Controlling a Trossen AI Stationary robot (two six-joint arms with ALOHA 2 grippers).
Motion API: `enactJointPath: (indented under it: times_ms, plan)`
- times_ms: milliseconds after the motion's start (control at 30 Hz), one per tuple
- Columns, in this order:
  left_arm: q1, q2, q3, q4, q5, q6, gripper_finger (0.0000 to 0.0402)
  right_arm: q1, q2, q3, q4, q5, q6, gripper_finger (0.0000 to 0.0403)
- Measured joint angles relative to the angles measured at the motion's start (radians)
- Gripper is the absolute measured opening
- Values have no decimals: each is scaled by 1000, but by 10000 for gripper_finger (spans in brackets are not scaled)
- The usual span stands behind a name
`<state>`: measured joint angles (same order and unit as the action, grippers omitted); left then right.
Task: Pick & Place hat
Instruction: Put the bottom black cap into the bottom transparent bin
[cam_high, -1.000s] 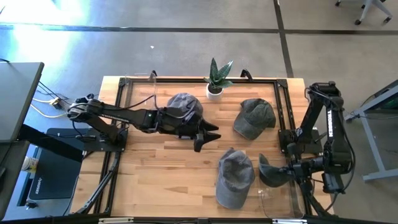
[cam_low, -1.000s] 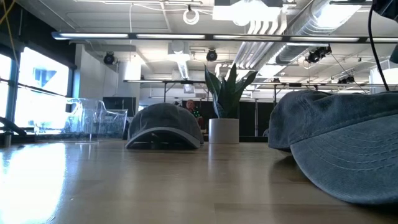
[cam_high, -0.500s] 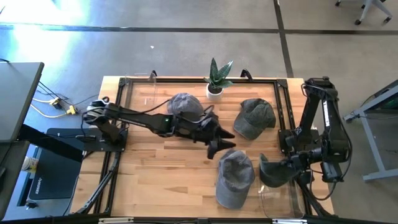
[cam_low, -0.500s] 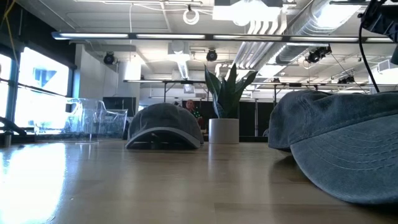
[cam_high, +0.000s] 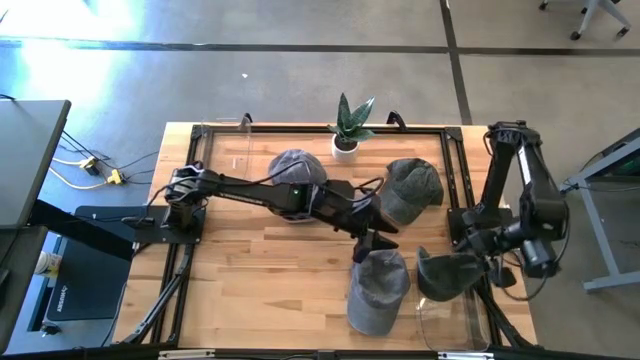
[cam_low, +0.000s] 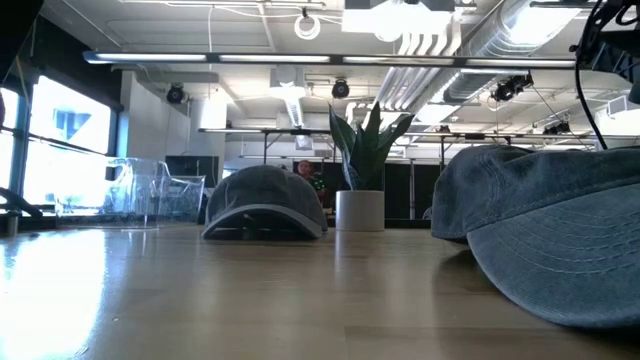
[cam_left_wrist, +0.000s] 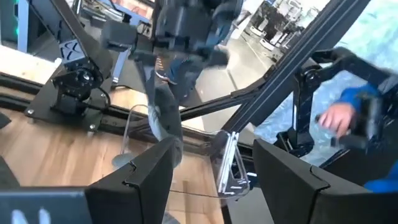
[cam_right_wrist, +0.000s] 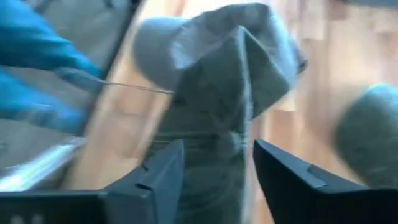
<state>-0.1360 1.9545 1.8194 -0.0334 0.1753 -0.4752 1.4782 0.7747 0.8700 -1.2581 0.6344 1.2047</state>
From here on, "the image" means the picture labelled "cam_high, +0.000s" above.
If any dark green baseball cap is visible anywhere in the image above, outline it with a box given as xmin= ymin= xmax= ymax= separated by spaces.
xmin=374 ymin=157 xmax=445 ymax=226
xmin=416 ymin=245 xmax=489 ymax=303

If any white round plant pot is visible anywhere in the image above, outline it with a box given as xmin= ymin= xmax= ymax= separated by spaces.
xmin=330 ymin=133 xmax=361 ymax=164

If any grey metal table frame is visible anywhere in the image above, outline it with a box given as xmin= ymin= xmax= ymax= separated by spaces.
xmin=552 ymin=127 xmax=640 ymax=294

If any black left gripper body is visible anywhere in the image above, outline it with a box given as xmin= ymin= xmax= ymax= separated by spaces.
xmin=312 ymin=199 xmax=379 ymax=236

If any green snake plant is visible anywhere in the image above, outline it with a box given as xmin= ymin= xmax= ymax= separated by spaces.
xmin=327 ymin=92 xmax=377 ymax=144

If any clear plastic bin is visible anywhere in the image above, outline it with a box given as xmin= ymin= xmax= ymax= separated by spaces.
xmin=199 ymin=118 xmax=254 ymax=194
xmin=414 ymin=284 xmax=491 ymax=351

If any yellow floor cable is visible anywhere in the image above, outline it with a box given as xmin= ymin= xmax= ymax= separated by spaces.
xmin=48 ymin=157 xmax=126 ymax=191

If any black floor cable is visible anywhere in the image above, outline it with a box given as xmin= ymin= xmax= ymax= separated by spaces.
xmin=59 ymin=129 xmax=161 ymax=186

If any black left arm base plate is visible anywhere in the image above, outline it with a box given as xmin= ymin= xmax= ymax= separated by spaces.
xmin=74 ymin=204 xmax=206 ymax=245

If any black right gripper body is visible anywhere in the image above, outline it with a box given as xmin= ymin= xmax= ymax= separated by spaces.
xmin=455 ymin=209 xmax=501 ymax=256

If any black rig strut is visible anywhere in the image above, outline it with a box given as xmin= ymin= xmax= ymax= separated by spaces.
xmin=29 ymin=199 xmax=136 ymax=261

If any black rig crossbar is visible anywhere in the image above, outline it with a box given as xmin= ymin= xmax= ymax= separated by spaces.
xmin=0 ymin=343 xmax=640 ymax=360

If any grey office chair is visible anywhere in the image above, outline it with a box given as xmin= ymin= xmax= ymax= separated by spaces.
xmin=537 ymin=0 xmax=632 ymax=41

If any white yellow cup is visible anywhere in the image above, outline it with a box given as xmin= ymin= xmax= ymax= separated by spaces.
xmin=34 ymin=251 xmax=64 ymax=279

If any dark desk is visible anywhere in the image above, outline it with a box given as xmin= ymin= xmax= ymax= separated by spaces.
xmin=0 ymin=224 xmax=49 ymax=351

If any black aluminium table frame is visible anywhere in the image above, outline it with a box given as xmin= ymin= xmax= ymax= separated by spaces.
xmin=119 ymin=123 xmax=536 ymax=350

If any grey desk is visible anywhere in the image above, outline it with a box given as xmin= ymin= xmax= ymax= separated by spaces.
xmin=0 ymin=98 xmax=72 ymax=230

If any grey-blue denim baseball cap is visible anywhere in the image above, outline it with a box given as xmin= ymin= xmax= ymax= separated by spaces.
xmin=346 ymin=248 xmax=412 ymax=337
xmin=267 ymin=148 xmax=329 ymax=225

